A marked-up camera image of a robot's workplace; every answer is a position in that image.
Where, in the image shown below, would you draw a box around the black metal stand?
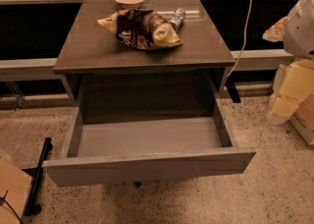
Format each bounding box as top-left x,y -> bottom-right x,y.
24,138 -> 52,216

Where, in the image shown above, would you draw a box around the black cable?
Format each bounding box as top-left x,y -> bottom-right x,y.
0,190 -> 24,224

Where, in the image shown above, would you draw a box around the white cable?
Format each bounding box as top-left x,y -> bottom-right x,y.
226,0 -> 254,79

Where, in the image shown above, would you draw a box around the grey drawer cabinet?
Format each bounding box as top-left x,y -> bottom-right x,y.
54,0 -> 235,107

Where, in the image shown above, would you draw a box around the brown yellow chip bag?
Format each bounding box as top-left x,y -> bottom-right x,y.
97,9 -> 183,50

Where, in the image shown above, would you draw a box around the grey top drawer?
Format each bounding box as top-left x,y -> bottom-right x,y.
44,73 -> 255,187

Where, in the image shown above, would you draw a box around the cardboard box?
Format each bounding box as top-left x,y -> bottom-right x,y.
290,92 -> 314,145

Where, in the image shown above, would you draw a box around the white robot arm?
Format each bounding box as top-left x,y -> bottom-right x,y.
262,0 -> 314,125

